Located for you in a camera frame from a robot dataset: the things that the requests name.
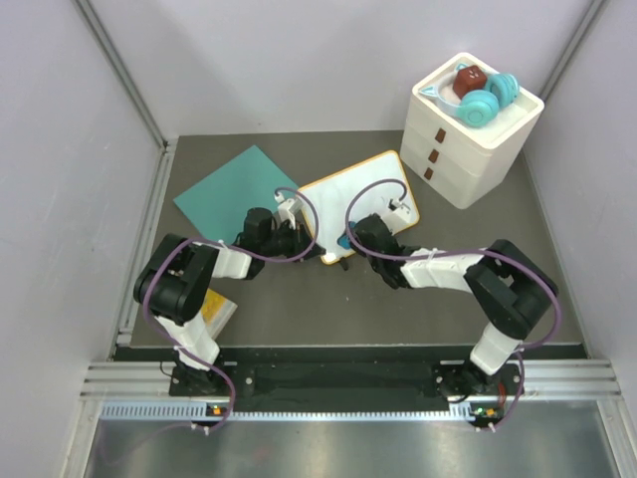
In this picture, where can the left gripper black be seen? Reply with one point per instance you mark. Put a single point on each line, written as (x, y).
(300, 238)

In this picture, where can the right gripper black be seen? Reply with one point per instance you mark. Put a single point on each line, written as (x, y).
(354, 238)

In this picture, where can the blue bone-shaped eraser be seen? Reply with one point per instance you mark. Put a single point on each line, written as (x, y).
(343, 242)

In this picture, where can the yellow framed whiteboard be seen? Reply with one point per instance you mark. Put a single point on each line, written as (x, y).
(352, 194)

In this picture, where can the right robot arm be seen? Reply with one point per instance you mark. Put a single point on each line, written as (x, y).
(512, 291)

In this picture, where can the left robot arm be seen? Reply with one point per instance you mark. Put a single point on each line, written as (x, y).
(174, 282)

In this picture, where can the teal paper sheet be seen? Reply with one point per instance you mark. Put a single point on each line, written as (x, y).
(217, 204)

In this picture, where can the yellow packaged book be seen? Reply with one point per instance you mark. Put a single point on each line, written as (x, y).
(216, 312)

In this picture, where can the white drawer unit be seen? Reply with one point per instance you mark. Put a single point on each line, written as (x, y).
(459, 162)

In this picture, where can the teal cat-ear headphones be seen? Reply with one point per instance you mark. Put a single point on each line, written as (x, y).
(478, 107)

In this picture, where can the brown cube toy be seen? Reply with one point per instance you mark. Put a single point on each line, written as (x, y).
(468, 79)

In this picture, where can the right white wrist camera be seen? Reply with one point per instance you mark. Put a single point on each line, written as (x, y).
(398, 216)

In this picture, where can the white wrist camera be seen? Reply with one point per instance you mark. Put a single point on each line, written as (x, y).
(287, 210)
(398, 216)

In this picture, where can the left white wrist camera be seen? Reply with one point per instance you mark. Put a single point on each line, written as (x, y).
(287, 210)

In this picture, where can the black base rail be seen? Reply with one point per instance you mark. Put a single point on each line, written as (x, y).
(413, 379)

